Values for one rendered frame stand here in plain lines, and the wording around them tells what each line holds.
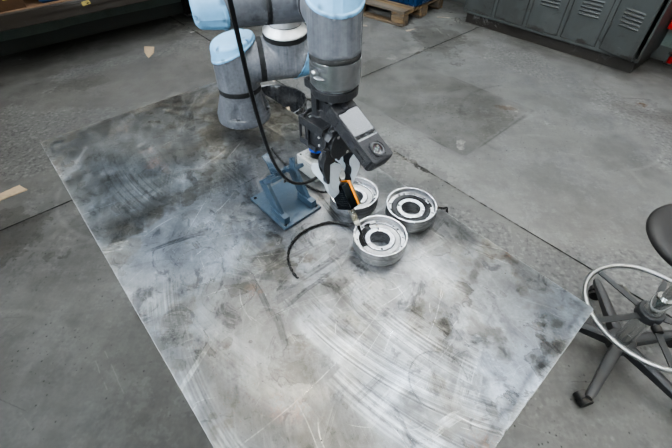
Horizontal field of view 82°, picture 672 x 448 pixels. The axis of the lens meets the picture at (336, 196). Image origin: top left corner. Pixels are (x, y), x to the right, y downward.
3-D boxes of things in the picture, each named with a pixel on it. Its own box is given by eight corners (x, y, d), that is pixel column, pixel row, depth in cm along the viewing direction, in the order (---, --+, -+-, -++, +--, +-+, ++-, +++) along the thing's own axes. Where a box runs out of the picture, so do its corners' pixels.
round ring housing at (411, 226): (393, 239, 79) (395, 225, 76) (378, 204, 87) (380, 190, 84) (441, 231, 81) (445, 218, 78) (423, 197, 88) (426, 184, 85)
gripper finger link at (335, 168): (317, 184, 74) (320, 142, 68) (339, 200, 70) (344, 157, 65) (305, 190, 72) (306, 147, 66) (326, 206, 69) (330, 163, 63)
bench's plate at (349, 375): (589, 314, 69) (594, 308, 68) (338, 664, 40) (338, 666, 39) (236, 80, 135) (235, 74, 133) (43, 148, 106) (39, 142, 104)
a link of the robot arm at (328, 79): (372, 55, 55) (329, 73, 51) (370, 85, 58) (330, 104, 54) (336, 40, 59) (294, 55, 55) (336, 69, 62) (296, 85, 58)
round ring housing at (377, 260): (416, 254, 76) (419, 240, 74) (373, 278, 72) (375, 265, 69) (383, 221, 83) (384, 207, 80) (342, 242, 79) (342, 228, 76)
